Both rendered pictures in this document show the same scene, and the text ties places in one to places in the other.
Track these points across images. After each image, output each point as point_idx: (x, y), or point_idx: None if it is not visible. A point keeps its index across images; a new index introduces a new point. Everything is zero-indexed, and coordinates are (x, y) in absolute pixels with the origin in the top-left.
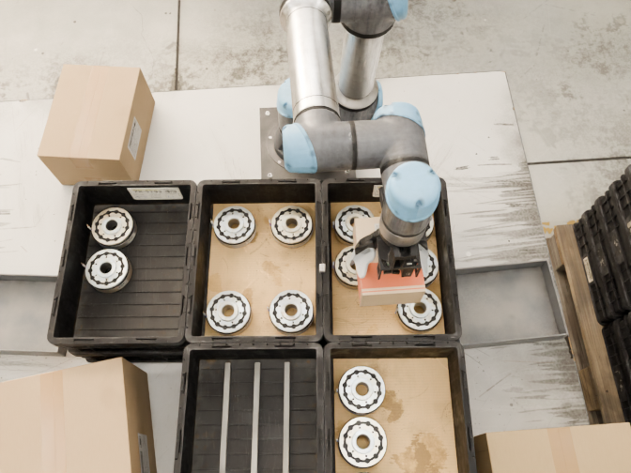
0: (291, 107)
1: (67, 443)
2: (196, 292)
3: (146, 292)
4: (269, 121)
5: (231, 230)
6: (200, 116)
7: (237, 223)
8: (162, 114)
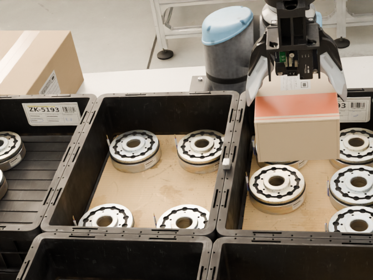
0: (215, 29)
1: None
2: (69, 190)
3: (15, 211)
4: (200, 85)
5: (129, 149)
6: (128, 90)
7: None
8: (89, 89)
